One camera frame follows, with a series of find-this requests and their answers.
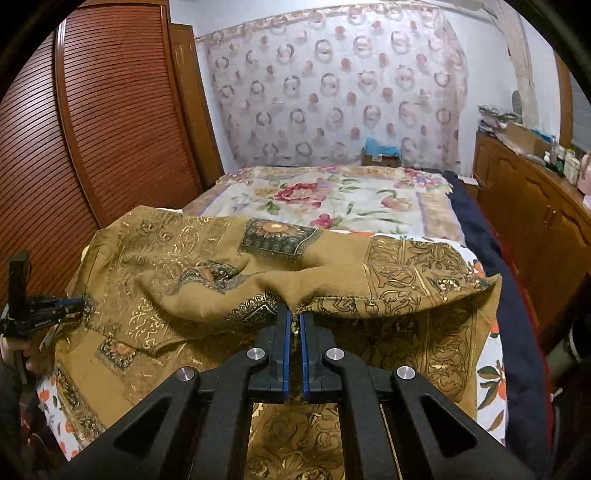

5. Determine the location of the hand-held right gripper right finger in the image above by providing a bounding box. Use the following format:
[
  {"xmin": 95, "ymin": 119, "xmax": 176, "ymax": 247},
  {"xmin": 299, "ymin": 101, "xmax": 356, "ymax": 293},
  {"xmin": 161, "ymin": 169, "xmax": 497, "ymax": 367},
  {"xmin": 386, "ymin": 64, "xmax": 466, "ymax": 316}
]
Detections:
[{"xmin": 299, "ymin": 314, "xmax": 536, "ymax": 480}]

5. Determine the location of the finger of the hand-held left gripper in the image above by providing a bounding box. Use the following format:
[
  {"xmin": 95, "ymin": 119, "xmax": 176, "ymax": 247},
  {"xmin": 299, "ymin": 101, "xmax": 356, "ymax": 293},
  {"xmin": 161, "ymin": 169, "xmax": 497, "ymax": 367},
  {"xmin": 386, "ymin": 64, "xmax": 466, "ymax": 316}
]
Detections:
[{"xmin": 55, "ymin": 298, "xmax": 88, "ymax": 320}]

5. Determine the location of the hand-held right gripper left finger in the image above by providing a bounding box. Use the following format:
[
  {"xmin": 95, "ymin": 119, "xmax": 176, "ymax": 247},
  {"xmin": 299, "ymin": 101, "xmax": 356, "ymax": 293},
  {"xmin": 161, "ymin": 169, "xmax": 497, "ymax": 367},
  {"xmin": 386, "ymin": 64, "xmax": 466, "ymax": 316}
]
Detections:
[{"xmin": 55, "ymin": 305, "xmax": 293, "ymax": 480}]

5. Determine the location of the brown gold patterned garment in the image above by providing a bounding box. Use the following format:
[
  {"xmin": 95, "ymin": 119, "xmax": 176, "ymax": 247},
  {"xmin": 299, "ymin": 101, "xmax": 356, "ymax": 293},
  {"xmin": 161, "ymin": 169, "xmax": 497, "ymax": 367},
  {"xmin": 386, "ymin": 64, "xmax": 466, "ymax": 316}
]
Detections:
[{"xmin": 53, "ymin": 205, "xmax": 504, "ymax": 480}]

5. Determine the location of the stack of folded clothes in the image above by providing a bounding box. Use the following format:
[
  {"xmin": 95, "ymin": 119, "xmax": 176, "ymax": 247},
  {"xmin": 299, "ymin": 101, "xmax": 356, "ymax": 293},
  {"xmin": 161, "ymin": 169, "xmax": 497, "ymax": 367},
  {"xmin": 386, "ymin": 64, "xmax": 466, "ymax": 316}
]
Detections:
[{"xmin": 478, "ymin": 104, "xmax": 518, "ymax": 134}]

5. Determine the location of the person's left hand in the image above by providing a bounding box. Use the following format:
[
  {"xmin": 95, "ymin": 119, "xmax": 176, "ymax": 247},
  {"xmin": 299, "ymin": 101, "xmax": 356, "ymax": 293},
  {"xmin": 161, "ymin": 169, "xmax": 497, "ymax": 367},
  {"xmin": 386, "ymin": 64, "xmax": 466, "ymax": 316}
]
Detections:
[{"xmin": 0, "ymin": 335, "xmax": 35, "ymax": 372}]

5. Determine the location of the floral blanket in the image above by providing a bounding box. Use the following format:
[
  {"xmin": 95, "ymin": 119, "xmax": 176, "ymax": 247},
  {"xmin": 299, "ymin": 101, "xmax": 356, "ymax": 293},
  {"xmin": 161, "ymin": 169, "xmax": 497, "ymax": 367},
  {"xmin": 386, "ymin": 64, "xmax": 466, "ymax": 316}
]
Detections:
[{"xmin": 185, "ymin": 165, "xmax": 467, "ymax": 243}]

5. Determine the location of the orange fruit print bedsheet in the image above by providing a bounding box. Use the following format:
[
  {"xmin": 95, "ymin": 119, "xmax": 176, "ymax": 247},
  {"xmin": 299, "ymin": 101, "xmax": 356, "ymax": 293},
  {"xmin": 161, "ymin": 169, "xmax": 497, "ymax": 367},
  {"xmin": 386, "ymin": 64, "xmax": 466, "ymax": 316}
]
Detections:
[{"xmin": 34, "ymin": 231, "xmax": 511, "ymax": 462}]

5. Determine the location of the louvred wooden wardrobe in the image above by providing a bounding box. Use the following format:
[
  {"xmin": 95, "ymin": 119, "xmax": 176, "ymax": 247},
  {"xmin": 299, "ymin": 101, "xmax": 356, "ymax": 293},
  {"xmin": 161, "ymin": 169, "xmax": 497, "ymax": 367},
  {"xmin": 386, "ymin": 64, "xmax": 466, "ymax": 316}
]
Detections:
[{"xmin": 0, "ymin": 0, "xmax": 225, "ymax": 324}]

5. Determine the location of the brown box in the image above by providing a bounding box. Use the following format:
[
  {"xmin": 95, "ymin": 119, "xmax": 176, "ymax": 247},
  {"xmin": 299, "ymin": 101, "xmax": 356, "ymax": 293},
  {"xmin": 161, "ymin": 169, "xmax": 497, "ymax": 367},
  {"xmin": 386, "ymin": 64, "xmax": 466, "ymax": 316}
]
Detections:
[{"xmin": 361, "ymin": 154, "xmax": 402, "ymax": 168}]

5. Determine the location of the navy blue blanket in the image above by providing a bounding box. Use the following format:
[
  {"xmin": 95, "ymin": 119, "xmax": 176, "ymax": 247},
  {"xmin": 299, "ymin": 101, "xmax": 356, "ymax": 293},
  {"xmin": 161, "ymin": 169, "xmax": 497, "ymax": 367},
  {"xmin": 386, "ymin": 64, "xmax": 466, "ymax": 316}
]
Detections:
[{"xmin": 443, "ymin": 171, "xmax": 555, "ymax": 453}]

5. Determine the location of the wooden cabinet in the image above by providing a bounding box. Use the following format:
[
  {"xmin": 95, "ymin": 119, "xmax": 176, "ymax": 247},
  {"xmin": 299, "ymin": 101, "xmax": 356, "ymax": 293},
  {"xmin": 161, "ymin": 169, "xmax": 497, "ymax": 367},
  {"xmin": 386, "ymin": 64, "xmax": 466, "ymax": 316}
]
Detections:
[{"xmin": 473, "ymin": 131, "xmax": 591, "ymax": 352}]

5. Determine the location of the grey cylindrical cup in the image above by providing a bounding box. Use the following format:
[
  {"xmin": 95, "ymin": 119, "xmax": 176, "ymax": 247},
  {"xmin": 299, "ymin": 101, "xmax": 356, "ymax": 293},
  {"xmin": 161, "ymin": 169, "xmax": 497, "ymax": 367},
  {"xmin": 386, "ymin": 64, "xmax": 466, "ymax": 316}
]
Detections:
[{"xmin": 561, "ymin": 330, "xmax": 591, "ymax": 370}]

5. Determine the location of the cardboard box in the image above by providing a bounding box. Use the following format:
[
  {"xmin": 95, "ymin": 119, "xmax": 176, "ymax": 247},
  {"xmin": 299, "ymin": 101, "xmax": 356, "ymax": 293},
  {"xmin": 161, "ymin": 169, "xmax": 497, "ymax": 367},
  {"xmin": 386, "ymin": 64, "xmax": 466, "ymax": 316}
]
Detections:
[{"xmin": 496, "ymin": 121, "xmax": 552, "ymax": 155}]

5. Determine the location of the cluster of small bottles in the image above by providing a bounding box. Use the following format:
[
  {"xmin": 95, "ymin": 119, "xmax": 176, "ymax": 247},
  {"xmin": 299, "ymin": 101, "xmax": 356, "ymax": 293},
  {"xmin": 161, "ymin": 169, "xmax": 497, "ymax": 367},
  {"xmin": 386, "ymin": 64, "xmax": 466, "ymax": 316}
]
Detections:
[{"xmin": 545, "ymin": 145, "xmax": 581, "ymax": 183}]

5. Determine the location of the grey window blind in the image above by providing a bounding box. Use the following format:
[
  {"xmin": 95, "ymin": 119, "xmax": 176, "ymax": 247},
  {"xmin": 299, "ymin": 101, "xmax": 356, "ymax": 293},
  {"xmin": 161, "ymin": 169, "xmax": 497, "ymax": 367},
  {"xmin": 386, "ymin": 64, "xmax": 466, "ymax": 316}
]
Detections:
[{"xmin": 573, "ymin": 80, "xmax": 591, "ymax": 151}]

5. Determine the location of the white lace curtain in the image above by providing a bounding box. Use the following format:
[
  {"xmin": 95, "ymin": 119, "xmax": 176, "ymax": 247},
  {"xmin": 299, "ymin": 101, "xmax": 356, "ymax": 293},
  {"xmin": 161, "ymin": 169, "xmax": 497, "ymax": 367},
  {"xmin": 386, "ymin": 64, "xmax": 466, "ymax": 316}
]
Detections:
[{"xmin": 501, "ymin": 11, "xmax": 532, "ymax": 125}]

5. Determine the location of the ring patterned sheer curtain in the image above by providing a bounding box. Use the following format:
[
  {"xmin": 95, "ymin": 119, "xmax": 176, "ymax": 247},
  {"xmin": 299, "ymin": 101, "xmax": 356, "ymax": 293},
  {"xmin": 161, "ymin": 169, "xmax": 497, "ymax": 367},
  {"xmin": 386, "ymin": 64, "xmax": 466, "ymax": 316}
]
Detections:
[{"xmin": 196, "ymin": 4, "xmax": 469, "ymax": 174}]

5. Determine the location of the wooden window frame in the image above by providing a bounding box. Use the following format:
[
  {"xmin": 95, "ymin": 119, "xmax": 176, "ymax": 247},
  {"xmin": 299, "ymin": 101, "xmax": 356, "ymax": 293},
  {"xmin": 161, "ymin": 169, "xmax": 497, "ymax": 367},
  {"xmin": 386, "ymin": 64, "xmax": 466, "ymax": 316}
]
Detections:
[{"xmin": 554, "ymin": 53, "xmax": 575, "ymax": 148}]

